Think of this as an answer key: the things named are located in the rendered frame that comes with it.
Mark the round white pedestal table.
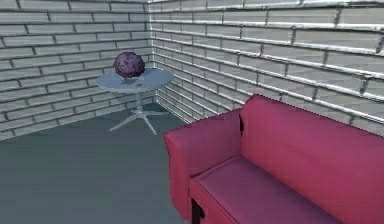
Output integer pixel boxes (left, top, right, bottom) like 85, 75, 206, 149
95, 67, 175, 136

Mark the purple ball-shaped plant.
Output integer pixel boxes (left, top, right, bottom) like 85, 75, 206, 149
113, 51, 146, 85

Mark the red sofa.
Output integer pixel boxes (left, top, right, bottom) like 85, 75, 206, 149
162, 93, 384, 224

